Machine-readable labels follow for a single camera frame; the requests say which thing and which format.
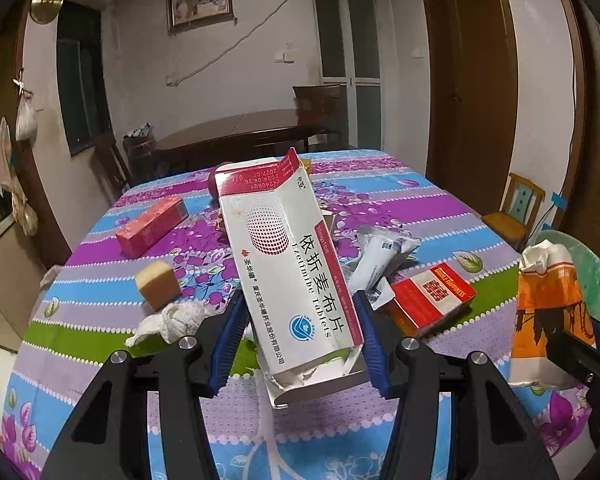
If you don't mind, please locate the red cigarette box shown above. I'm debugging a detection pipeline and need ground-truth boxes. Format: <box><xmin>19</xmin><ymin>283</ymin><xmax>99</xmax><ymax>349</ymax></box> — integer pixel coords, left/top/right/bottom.
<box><xmin>382</xmin><ymin>261</ymin><xmax>477</xmax><ymax>339</ymax></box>

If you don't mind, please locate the kitchen counter cabinet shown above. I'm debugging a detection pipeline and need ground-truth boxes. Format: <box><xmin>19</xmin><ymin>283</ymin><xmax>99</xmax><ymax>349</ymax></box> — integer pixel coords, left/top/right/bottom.
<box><xmin>0</xmin><ymin>210</ymin><xmax>52</xmax><ymax>352</ymax></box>

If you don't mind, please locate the dark window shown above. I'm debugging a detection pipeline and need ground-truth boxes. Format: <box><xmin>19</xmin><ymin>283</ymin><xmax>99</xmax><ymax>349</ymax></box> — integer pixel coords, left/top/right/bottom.
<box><xmin>55</xmin><ymin>0</ymin><xmax>113</xmax><ymax>158</ymax></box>

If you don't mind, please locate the yellow sponge block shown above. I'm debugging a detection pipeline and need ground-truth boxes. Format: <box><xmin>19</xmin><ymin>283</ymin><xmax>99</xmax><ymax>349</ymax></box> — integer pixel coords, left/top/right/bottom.
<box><xmin>135</xmin><ymin>260</ymin><xmax>182</xmax><ymax>312</ymax></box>

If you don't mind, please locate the hanging white plastic bag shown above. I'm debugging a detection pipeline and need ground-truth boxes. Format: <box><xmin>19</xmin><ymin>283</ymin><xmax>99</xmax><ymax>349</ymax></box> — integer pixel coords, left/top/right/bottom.
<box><xmin>14</xmin><ymin>94</ymin><xmax>39</xmax><ymax>142</ymax></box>

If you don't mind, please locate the long red carton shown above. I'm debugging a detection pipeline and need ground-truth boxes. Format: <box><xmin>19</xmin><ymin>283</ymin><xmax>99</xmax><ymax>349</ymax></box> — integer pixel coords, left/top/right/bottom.
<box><xmin>115</xmin><ymin>196</ymin><xmax>189</xmax><ymax>257</ymax></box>

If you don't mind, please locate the white and red medicine box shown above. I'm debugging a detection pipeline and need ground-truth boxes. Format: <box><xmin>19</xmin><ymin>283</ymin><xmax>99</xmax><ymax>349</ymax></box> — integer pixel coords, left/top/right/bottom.
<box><xmin>214</xmin><ymin>147</ymin><xmax>366</xmax><ymax>408</ymax></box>

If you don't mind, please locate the floral striped tablecloth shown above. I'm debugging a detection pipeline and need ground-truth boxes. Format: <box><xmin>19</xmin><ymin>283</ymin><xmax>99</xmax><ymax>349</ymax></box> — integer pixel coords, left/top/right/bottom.
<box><xmin>0</xmin><ymin>150</ymin><xmax>600</xmax><ymax>480</ymax></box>

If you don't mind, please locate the gold round wall clock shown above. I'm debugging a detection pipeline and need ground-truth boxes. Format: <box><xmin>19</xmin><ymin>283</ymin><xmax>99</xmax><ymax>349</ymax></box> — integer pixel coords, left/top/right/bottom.
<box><xmin>29</xmin><ymin>0</ymin><xmax>64</xmax><ymax>24</ymax></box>

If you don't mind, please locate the light green round bin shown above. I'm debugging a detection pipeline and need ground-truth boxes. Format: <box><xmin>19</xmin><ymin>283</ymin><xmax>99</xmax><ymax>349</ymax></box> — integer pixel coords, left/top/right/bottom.
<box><xmin>532</xmin><ymin>230</ymin><xmax>600</xmax><ymax>328</ymax></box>

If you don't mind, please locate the framed wall picture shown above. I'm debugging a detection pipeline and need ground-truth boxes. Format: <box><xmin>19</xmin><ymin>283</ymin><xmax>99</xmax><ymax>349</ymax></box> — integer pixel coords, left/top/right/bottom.
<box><xmin>166</xmin><ymin>0</ymin><xmax>233</xmax><ymax>36</ymax></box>

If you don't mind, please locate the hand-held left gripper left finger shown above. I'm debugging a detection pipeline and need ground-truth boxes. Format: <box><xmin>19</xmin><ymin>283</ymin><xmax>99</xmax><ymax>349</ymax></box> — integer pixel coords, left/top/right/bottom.
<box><xmin>40</xmin><ymin>290</ymin><xmax>253</xmax><ymax>480</ymax></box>

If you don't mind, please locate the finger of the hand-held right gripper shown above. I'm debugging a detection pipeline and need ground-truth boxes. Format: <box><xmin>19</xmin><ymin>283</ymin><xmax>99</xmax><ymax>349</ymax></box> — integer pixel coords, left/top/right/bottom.
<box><xmin>545</xmin><ymin>317</ymin><xmax>600</xmax><ymax>388</ymax></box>

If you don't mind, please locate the brown wooden door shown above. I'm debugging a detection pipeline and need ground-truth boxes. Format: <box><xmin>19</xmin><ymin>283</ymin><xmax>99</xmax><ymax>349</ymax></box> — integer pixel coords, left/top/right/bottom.
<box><xmin>419</xmin><ymin>0</ymin><xmax>518</xmax><ymax>216</ymax></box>
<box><xmin>555</xmin><ymin>0</ymin><xmax>600</xmax><ymax>281</ymax></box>

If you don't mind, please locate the white wall cable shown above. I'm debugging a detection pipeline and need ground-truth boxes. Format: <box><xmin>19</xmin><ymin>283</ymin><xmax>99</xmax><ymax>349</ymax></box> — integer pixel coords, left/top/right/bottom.
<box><xmin>166</xmin><ymin>0</ymin><xmax>314</xmax><ymax>87</ymax></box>

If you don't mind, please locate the dark red bag of goods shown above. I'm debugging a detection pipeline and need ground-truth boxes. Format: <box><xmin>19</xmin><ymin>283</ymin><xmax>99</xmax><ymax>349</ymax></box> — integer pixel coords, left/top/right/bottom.
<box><xmin>122</xmin><ymin>124</ymin><xmax>159</xmax><ymax>186</ymax></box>

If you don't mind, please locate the crumpled white tissue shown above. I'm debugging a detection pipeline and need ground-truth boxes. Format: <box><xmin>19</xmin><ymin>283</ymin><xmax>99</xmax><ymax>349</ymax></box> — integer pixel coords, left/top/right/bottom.
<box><xmin>125</xmin><ymin>300</ymin><xmax>208</xmax><ymax>347</ymax></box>

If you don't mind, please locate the dark wooden table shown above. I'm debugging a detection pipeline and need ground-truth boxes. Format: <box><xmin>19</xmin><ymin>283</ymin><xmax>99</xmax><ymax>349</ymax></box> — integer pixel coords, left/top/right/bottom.
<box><xmin>152</xmin><ymin>109</ymin><xmax>332</xmax><ymax>171</ymax></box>

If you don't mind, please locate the glass double door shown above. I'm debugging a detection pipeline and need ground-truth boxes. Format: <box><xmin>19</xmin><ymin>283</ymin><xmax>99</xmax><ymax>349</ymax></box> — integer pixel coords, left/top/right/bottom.
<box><xmin>311</xmin><ymin>0</ymin><xmax>384</xmax><ymax>154</ymax></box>

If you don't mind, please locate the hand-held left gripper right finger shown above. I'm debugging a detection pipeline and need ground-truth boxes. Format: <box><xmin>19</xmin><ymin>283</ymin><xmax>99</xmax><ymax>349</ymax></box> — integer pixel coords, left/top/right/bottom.
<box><xmin>352</xmin><ymin>290</ymin><xmax>561</xmax><ymax>480</ymax></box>

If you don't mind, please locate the dark wooden chair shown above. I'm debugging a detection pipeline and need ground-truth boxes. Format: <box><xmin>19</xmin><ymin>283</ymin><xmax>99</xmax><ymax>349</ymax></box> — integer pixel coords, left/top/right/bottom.
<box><xmin>94</xmin><ymin>130</ymin><xmax>134</xmax><ymax>206</ymax></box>
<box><xmin>292</xmin><ymin>84</ymin><xmax>344</xmax><ymax>147</ymax></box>

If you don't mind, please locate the small wooden chair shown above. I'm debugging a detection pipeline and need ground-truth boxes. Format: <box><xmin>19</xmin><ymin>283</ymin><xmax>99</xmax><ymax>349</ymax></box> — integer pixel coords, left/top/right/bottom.
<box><xmin>481</xmin><ymin>172</ymin><xmax>547</xmax><ymax>253</ymax></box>

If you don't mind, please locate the hanging cloth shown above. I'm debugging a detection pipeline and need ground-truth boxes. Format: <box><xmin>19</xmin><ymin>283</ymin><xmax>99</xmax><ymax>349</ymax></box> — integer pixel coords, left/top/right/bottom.
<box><xmin>0</xmin><ymin>116</ymin><xmax>39</xmax><ymax>237</ymax></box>

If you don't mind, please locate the orange and white paper bag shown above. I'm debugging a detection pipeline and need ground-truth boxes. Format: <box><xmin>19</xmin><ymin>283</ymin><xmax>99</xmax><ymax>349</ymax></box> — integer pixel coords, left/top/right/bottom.
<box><xmin>510</xmin><ymin>239</ymin><xmax>597</xmax><ymax>389</ymax></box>

